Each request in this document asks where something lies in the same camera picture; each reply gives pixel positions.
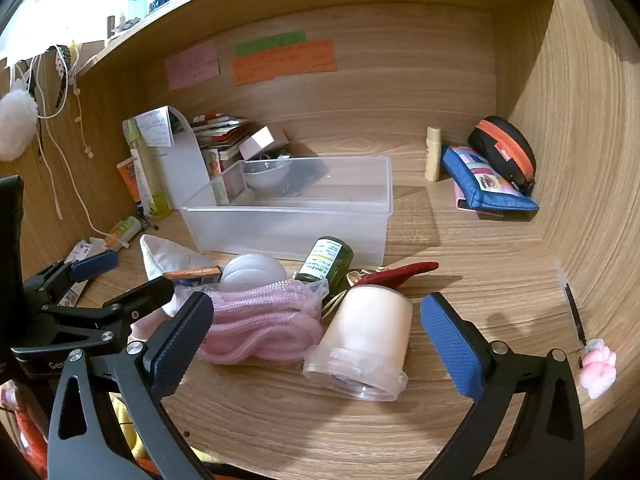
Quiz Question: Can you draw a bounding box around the pink flat case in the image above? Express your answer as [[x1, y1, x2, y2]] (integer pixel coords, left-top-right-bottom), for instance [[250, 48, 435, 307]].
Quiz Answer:
[[454, 180, 506, 218]]

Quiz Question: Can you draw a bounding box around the clear plastic storage box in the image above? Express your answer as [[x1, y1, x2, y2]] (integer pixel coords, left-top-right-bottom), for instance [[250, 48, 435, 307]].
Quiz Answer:
[[178, 156, 393, 267]]

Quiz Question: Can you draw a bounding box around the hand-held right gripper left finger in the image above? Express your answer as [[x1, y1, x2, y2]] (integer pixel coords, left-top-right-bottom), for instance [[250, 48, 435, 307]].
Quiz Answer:
[[46, 290, 216, 480]]

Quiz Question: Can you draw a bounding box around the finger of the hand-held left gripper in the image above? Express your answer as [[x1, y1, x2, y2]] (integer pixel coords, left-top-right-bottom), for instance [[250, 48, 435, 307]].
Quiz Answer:
[[44, 277, 175, 342], [23, 249, 120, 307]]

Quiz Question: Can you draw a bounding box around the red charm with gold bell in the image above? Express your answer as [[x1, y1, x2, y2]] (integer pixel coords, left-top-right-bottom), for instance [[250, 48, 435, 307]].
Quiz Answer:
[[349, 261, 440, 292]]

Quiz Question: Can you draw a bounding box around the white round container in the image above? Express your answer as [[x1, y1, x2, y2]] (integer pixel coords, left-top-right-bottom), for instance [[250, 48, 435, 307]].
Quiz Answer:
[[221, 253, 287, 291]]

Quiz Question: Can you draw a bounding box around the pink paw toy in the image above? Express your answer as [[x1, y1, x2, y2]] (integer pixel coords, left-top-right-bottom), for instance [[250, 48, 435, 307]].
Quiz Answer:
[[580, 338, 617, 400]]

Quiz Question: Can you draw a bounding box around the wooden desktop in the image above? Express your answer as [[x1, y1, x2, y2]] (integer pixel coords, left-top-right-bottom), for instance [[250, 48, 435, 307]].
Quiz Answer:
[[50, 125, 621, 480]]

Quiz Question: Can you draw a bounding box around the spotted hair band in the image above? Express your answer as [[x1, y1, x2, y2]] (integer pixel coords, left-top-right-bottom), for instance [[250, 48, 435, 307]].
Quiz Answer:
[[54, 45, 72, 111]]

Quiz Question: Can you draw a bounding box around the white curved plastic stand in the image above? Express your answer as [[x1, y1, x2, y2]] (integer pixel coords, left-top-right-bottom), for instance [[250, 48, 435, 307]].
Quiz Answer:
[[160, 105, 217, 209]]

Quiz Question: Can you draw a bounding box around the orange tube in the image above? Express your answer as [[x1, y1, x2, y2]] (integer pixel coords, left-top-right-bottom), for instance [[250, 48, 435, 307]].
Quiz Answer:
[[116, 156, 153, 216]]

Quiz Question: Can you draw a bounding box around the pink hose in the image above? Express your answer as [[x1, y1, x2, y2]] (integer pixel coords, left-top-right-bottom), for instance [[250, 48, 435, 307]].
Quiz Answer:
[[192, 277, 330, 365]]

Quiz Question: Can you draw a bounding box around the small white box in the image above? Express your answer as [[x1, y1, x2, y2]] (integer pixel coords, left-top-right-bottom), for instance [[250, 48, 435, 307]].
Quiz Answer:
[[238, 126, 290, 162]]

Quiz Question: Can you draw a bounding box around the stack of books and papers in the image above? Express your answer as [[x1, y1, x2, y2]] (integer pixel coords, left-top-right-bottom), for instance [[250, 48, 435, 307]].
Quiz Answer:
[[192, 114, 251, 161]]

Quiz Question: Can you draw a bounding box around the pink paper note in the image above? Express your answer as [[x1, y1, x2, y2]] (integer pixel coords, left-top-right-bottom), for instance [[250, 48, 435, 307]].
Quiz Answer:
[[165, 40, 221, 92]]

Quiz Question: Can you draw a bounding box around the orange paper note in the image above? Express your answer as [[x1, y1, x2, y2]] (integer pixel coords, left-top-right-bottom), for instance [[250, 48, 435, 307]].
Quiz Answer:
[[231, 39, 336, 87]]

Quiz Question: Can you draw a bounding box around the white receipt paper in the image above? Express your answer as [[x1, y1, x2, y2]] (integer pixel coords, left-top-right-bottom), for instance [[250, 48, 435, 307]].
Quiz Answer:
[[135, 106, 175, 148]]

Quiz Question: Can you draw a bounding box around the blue patchwork pouch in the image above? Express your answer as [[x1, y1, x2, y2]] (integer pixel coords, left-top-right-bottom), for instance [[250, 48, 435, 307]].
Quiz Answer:
[[441, 145, 540, 212]]

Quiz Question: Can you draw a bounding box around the fruit print box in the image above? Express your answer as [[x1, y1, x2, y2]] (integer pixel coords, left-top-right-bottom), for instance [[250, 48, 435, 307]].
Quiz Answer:
[[201, 146, 246, 201]]

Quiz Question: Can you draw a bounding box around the yellow cloth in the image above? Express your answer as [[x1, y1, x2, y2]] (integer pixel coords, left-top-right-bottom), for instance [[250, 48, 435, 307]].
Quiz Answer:
[[112, 395, 151, 461]]

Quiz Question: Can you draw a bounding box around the green and white tube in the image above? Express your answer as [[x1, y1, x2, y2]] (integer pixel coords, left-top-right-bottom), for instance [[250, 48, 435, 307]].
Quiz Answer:
[[102, 215, 143, 251]]

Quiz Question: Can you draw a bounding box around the person's left forearm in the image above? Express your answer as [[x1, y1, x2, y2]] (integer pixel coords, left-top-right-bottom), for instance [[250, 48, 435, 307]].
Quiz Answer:
[[0, 380, 51, 480]]

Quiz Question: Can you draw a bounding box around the white cloth pouch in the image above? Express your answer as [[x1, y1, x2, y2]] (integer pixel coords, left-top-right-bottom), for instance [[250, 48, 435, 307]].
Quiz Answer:
[[131, 234, 216, 342]]

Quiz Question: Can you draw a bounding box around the dark green spray bottle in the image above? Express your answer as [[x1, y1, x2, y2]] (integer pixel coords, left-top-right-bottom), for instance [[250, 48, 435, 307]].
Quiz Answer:
[[293, 236, 355, 295]]

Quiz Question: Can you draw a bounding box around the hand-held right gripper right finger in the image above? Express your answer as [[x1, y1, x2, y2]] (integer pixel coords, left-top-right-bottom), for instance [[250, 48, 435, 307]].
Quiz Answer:
[[419, 291, 586, 480]]

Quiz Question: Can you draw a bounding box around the white cable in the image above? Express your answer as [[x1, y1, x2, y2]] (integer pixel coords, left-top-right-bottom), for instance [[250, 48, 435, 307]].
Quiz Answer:
[[10, 52, 116, 241]]

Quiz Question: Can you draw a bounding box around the black pen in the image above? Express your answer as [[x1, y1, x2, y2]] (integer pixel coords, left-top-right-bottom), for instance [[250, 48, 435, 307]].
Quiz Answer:
[[565, 283, 587, 348]]

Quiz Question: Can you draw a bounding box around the cream tube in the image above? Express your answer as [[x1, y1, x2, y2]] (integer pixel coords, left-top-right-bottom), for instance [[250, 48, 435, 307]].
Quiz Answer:
[[425, 126, 443, 182]]

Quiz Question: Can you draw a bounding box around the glass bowl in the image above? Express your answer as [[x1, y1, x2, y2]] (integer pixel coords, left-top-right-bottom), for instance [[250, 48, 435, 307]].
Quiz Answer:
[[242, 157, 293, 193]]

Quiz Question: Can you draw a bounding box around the small orange brown box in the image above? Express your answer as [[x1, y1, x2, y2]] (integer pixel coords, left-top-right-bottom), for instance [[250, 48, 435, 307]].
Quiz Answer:
[[162, 266, 222, 286]]

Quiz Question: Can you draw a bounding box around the white printed packet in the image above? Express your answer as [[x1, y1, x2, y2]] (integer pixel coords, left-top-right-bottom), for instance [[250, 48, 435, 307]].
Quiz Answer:
[[57, 236, 108, 308]]

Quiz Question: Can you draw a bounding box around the black case with orange zipper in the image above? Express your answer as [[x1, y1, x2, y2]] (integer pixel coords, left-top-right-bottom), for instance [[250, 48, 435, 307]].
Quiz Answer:
[[467, 116, 537, 197]]

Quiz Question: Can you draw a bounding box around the cream candle jar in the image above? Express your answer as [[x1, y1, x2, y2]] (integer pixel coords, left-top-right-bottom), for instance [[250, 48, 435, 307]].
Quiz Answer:
[[302, 284, 414, 403]]

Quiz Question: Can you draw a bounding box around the yellow green bottle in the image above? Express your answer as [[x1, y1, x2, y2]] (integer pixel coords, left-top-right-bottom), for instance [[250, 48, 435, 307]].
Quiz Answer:
[[124, 119, 172, 220]]

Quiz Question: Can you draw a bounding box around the green paper note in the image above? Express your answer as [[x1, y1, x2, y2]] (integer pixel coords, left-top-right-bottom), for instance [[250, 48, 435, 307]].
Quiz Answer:
[[235, 31, 308, 57]]

